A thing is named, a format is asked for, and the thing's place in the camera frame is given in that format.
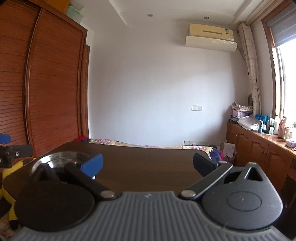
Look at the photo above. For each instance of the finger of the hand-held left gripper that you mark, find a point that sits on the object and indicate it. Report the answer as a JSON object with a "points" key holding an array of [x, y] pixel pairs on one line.
{"points": [[5, 139], [18, 151]]}

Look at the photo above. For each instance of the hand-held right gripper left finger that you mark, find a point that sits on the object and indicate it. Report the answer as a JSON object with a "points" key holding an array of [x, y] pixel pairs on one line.
{"points": [[92, 165]]}

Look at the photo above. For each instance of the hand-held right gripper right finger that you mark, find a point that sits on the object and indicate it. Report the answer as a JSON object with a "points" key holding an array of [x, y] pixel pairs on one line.
{"points": [[202, 165]]}

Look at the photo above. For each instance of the large steel bowl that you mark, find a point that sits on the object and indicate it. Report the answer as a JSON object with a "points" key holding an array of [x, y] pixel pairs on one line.
{"points": [[39, 162]]}

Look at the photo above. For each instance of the dark blue cloth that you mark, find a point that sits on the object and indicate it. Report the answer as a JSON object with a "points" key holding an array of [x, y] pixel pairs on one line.
{"points": [[216, 155]]}

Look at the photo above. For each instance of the red cloth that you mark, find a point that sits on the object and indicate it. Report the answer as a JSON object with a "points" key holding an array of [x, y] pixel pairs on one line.
{"points": [[81, 139]]}

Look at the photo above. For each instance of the yellow plush toy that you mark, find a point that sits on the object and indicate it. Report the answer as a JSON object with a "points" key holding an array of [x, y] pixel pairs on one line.
{"points": [[9, 192]]}

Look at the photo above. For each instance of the floral bed blanket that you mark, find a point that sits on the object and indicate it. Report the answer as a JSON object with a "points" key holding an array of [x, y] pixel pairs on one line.
{"points": [[138, 144]]}

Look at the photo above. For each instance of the low wooden cabinet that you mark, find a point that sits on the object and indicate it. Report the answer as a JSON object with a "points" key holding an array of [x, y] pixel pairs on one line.
{"points": [[259, 150]]}

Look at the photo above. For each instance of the clear plastic bag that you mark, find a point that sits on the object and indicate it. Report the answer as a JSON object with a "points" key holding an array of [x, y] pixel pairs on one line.
{"points": [[248, 122]]}

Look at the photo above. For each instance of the purple box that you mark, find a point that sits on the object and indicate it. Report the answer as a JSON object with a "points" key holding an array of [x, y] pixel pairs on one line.
{"points": [[241, 114]]}

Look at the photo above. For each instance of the stack of newspapers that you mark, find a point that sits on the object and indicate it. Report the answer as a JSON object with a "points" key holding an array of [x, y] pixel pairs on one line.
{"points": [[241, 107]]}

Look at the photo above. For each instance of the wooden slatted wardrobe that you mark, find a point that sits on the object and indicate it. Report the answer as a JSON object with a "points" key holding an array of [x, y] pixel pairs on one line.
{"points": [[46, 81]]}

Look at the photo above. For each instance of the blue boxes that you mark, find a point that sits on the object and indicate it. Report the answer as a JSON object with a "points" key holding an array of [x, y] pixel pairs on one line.
{"points": [[261, 117]]}

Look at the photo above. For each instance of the white bottle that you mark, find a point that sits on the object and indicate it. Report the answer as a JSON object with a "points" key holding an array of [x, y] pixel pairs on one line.
{"points": [[277, 125]]}

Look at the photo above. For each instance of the white jar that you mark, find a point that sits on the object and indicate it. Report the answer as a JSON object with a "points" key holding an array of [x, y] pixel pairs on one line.
{"points": [[288, 134]]}

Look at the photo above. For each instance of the patterned beige curtain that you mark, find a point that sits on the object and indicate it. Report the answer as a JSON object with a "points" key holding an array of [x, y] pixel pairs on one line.
{"points": [[252, 69]]}

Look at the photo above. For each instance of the window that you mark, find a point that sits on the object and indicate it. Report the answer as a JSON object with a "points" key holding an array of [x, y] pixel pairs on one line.
{"points": [[288, 81]]}

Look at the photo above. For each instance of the green storage box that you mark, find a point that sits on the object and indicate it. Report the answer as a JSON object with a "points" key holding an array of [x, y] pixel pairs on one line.
{"points": [[75, 12]]}

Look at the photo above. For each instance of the grey roller blind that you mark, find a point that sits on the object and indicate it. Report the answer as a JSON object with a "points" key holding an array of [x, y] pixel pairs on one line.
{"points": [[282, 27]]}

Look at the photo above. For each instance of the wall socket row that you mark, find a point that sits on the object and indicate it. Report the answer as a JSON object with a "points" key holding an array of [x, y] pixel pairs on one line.
{"points": [[195, 142]]}

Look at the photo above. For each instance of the white wall switch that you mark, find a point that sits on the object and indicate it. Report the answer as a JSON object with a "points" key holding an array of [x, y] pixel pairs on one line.
{"points": [[196, 108]]}

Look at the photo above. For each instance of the wall air conditioner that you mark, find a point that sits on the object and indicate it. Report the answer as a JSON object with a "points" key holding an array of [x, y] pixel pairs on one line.
{"points": [[211, 37]]}

